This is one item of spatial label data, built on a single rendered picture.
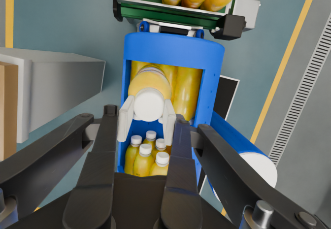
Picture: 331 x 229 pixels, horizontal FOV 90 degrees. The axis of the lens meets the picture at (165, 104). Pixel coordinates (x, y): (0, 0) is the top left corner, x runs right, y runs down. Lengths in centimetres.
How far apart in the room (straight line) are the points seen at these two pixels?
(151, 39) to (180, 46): 6
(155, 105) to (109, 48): 147
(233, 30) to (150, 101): 51
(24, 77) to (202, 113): 62
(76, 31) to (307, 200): 325
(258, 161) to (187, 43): 59
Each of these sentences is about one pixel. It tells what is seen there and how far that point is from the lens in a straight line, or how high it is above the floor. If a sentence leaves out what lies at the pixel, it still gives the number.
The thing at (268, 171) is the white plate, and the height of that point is 104.
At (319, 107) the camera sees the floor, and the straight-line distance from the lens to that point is 243.
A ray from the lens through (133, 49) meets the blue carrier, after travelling 42.
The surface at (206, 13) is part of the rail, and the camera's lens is 67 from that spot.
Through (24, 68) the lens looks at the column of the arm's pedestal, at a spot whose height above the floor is 99.
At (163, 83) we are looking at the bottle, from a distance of 24.
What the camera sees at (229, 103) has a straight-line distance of 165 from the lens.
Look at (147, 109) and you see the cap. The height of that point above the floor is 140.
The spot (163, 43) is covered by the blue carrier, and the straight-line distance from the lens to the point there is 38.
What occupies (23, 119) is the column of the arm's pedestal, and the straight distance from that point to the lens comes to 81.
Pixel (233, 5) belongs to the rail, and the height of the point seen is 97.
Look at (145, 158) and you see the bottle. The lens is 56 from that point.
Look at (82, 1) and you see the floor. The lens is 178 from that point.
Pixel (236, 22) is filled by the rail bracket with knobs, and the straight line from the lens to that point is 67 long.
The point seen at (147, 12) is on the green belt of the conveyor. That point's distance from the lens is 73.
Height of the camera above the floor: 160
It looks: 75 degrees down
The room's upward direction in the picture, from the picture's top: 167 degrees clockwise
